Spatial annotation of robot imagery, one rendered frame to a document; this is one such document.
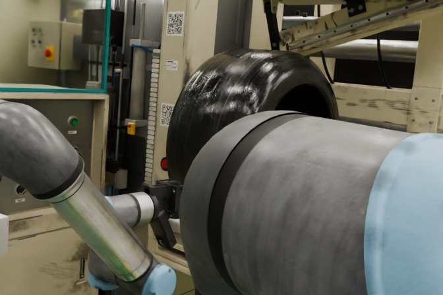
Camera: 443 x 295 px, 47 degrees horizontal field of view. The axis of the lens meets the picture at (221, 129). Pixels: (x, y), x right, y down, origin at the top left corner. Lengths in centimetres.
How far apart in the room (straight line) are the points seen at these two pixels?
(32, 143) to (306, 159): 61
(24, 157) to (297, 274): 62
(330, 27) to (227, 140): 149
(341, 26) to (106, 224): 110
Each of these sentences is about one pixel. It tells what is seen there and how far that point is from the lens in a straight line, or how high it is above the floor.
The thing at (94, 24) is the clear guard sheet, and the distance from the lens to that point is 170.
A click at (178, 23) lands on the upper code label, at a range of 163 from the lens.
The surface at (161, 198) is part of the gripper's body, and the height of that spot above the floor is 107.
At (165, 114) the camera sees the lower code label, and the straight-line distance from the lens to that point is 165.
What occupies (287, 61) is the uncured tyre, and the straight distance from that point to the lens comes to 138.
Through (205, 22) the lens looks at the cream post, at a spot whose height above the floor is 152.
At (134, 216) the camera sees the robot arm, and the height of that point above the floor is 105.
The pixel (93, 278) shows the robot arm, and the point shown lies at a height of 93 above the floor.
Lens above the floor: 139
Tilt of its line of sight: 7 degrees down
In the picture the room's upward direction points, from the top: 5 degrees clockwise
